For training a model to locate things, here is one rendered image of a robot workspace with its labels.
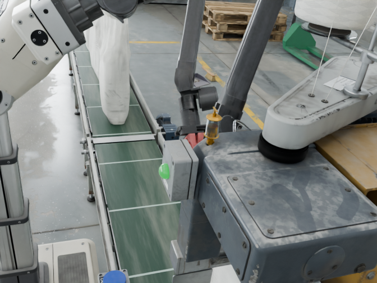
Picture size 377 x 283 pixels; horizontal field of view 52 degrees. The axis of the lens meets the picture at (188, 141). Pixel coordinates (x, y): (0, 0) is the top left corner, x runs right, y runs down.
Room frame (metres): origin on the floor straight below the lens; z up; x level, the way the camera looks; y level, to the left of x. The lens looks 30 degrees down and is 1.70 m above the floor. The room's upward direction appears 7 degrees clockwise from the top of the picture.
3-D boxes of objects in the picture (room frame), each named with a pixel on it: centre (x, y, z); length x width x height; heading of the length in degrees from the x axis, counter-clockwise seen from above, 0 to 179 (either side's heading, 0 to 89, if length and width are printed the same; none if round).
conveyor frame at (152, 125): (3.22, 0.82, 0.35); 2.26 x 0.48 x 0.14; 21
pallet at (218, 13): (6.63, -0.63, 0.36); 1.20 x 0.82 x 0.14; 107
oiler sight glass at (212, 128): (0.64, -0.04, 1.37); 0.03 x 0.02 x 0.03; 21
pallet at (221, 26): (6.67, -0.66, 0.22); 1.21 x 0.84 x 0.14; 111
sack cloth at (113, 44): (2.57, 0.57, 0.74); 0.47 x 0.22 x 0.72; 19
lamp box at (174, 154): (0.60, 0.01, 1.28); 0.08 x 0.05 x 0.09; 21
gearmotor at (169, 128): (2.45, 0.18, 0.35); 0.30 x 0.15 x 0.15; 21
